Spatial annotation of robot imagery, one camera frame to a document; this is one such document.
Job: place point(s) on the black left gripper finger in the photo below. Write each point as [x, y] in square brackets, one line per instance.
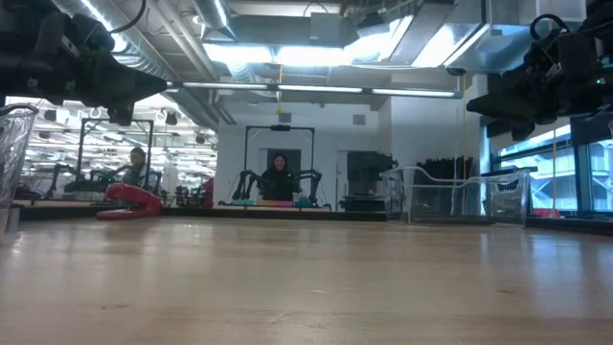
[146, 86]

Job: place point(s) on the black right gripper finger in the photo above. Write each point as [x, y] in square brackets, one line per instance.
[488, 105]

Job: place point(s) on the clear plastic bin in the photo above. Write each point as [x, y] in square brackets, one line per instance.
[431, 201]
[14, 158]

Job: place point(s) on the black background robot arm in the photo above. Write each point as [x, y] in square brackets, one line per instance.
[311, 179]
[246, 182]

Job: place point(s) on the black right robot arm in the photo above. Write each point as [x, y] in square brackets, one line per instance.
[589, 48]

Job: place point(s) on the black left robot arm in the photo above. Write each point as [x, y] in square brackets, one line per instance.
[33, 57]

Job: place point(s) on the black storage rack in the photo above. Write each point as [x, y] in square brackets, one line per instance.
[445, 167]

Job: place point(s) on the person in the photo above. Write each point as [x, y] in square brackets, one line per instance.
[136, 172]
[279, 184]

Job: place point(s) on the red stapler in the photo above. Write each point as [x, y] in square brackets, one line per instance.
[139, 196]

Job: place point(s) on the black cabinet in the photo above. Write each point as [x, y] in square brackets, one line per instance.
[366, 167]

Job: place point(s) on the long linear light fixture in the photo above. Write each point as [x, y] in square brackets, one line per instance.
[311, 88]

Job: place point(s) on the black background station frame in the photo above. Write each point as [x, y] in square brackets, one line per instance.
[143, 120]
[280, 128]

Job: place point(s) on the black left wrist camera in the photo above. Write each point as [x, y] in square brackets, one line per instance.
[120, 115]

